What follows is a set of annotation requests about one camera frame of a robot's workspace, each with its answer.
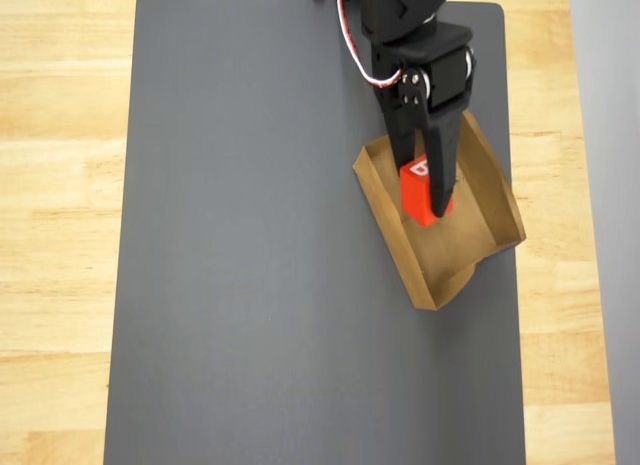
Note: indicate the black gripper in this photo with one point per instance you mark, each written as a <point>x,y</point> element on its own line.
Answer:
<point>446,92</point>

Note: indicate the red block with white letter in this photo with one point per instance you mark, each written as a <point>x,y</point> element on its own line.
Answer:
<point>417,200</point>

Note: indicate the brown paper box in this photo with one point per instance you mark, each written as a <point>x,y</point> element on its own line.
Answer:
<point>450,265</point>

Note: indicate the grey rubber mat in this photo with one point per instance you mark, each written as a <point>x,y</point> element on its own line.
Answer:
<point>250,285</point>

